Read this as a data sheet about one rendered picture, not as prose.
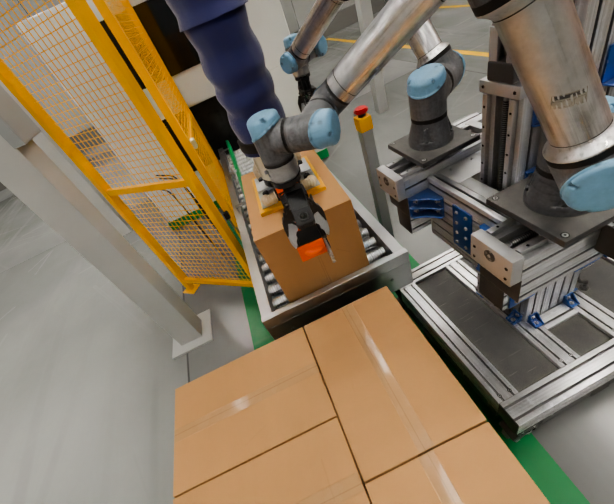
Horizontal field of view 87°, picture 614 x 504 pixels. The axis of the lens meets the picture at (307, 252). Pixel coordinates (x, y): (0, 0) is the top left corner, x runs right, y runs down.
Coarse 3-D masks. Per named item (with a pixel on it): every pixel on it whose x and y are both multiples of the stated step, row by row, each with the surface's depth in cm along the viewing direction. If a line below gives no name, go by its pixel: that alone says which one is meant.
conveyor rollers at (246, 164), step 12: (228, 156) 311; (240, 156) 298; (240, 168) 278; (252, 168) 270; (240, 192) 249; (372, 240) 160; (372, 252) 154; (384, 252) 153; (264, 264) 174; (264, 276) 167; (276, 288) 159; (276, 300) 152; (288, 300) 152
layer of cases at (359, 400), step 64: (320, 320) 136; (384, 320) 126; (192, 384) 134; (256, 384) 124; (320, 384) 116; (384, 384) 109; (448, 384) 102; (192, 448) 114; (256, 448) 107; (320, 448) 101; (384, 448) 95; (448, 448) 90
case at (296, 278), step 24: (336, 192) 127; (264, 216) 132; (336, 216) 124; (264, 240) 123; (288, 240) 125; (336, 240) 131; (360, 240) 134; (288, 264) 133; (312, 264) 136; (336, 264) 139; (360, 264) 143; (288, 288) 141; (312, 288) 144
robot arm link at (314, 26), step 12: (324, 0) 100; (336, 0) 99; (348, 0) 100; (312, 12) 106; (324, 12) 103; (336, 12) 104; (312, 24) 108; (324, 24) 107; (300, 36) 114; (312, 36) 112; (300, 48) 117; (312, 48) 118; (288, 60) 121; (300, 60) 122; (288, 72) 125
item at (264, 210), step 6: (252, 180) 155; (258, 180) 152; (264, 192) 136; (270, 192) 140; (258, 198) 141; (258, 204) 137; (276, 204) 132; (264, 210) 132; (270, 210) 131; (276, 210) 132
